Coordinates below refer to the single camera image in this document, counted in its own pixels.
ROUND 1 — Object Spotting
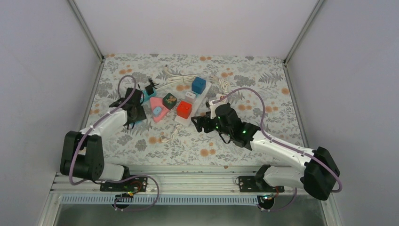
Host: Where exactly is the black power adapter with cord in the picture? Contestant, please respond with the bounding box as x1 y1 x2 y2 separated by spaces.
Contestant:
144 78 159 94

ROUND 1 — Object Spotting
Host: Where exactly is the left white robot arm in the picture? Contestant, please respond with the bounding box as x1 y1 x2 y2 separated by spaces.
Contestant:
60 88 146 191

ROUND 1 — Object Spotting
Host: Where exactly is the pink triangular power strip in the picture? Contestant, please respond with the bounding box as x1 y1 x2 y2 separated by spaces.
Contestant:
150 97 170 123

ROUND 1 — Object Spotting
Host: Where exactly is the white multicolour power strip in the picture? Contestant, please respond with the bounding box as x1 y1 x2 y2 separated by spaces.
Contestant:
174 82 212 127

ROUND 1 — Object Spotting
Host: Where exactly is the white coiled cord bundle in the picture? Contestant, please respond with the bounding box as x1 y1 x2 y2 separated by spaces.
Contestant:
217 77 231 95

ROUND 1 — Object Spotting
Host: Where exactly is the light blue small adapter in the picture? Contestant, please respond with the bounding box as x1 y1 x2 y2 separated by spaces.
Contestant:
152 106 162 117

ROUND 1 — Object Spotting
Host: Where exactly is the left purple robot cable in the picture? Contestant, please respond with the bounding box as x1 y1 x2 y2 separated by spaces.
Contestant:
68 74 160 213

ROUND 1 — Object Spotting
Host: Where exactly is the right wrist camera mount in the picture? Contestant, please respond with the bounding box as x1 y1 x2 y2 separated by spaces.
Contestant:
206 100 223 119

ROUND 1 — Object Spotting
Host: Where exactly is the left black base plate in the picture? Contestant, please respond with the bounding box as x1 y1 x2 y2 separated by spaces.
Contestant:
100 177 148 193

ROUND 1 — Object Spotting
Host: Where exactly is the floral patterned table mat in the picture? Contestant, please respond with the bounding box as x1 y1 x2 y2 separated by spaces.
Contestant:
88 54 303 166

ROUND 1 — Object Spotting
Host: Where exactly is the white cube adapter with cord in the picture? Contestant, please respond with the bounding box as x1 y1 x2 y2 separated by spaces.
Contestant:
216 94 226 103

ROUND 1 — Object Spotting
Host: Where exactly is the coiled white power cable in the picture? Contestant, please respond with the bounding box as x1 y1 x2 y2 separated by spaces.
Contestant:
162 65 198 86

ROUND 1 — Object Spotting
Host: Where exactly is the braided white cable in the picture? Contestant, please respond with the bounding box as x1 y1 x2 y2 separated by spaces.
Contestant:
160 124 183 144

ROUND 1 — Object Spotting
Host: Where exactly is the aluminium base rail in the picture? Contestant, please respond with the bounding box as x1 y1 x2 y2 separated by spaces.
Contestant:
50 171 294 195

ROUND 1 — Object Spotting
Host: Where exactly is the dark green cube adapter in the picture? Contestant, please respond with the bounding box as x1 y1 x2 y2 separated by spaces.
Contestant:
162 93 177 110

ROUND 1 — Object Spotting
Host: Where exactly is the red cube socket adapter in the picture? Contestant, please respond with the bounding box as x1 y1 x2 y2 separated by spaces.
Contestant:
176 100 192 119

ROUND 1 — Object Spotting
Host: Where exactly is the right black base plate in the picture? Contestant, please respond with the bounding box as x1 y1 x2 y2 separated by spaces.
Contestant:
235 176 285 193

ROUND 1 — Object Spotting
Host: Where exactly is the blue cube socket adapter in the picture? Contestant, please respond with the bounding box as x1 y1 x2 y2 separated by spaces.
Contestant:
192 77 207 95

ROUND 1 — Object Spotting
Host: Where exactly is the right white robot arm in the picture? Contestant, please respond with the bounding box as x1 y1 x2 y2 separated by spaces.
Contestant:
191 104 342 201

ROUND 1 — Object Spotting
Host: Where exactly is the teal power strip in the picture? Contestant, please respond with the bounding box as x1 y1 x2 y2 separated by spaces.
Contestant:
140 88 157 103

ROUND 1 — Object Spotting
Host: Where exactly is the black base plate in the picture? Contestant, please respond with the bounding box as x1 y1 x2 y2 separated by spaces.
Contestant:
235 176 285 193
100 177 148 193

